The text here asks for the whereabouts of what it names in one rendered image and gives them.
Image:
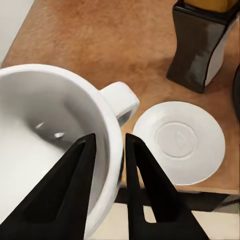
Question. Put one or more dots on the coffee cup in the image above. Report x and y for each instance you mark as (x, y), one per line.
(44, 110)

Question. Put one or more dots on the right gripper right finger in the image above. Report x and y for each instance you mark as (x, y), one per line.
(174, 218)

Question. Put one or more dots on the bottle of coffee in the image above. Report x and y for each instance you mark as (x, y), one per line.
(202, 28)

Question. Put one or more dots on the dishwasher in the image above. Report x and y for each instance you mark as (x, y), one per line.
(195, 200)

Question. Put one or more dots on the saucer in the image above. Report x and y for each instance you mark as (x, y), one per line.
(186, 141)

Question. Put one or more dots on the countertop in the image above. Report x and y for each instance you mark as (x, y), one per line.
(134, 42)

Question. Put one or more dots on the fridge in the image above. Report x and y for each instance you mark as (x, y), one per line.
(13, 13)

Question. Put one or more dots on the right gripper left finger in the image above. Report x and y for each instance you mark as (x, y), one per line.
(56, 208)

